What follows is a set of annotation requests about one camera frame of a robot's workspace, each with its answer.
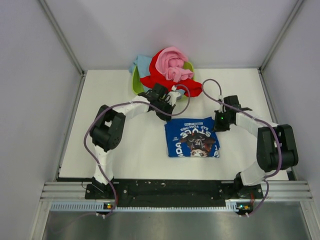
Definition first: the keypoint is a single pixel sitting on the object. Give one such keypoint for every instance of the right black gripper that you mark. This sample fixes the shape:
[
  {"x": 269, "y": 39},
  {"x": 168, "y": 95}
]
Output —
[{"x": 217, "y": 127}]

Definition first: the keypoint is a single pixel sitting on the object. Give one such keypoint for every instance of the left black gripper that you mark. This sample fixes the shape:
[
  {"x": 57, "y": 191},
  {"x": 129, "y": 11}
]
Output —
[{"x": 169, "y": 107}]

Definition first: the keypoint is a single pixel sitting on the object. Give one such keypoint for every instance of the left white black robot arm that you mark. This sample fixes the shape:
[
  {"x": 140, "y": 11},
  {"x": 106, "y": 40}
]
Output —
[{"x": 107, "y": 129}]

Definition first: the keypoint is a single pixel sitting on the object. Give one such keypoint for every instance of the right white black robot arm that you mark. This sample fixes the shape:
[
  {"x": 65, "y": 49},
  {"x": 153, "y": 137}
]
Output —
[{"x": 276, "y": 148}]

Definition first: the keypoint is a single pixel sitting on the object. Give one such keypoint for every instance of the green plastic basin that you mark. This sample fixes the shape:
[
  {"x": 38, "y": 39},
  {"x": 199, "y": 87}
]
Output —
[{"x": 138, "y": 87}]

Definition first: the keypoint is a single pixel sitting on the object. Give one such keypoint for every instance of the red t shirt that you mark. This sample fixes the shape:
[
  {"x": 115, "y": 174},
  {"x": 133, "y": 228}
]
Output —
[{"x": 194, "y": 87}]

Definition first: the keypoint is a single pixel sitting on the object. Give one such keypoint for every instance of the pink t shirt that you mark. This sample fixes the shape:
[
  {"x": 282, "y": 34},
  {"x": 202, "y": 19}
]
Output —
[{"x": 170, "y": 64}]

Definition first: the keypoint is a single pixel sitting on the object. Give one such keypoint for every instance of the light blue t shirt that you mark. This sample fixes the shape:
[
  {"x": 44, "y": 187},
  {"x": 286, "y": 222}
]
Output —
[{"x": 142, "y": 62}]

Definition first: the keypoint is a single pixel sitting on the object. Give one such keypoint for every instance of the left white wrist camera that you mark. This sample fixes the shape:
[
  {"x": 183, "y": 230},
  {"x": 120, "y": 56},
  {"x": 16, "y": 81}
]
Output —
[{"x": 173, "y": 96}]

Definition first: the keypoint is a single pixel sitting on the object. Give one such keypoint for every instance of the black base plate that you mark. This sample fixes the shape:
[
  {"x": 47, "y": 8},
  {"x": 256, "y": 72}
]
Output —
[{"x": 167, "y": 193}]

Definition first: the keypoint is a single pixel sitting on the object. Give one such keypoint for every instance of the white slotted cable duct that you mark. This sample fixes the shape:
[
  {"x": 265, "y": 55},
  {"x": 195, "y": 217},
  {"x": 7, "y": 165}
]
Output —
[{"x": 107, "y": 207}]

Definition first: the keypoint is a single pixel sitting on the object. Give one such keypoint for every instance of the aluminium frame rail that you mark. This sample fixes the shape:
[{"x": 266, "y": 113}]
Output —
[{"x": 279, "y": 191}]

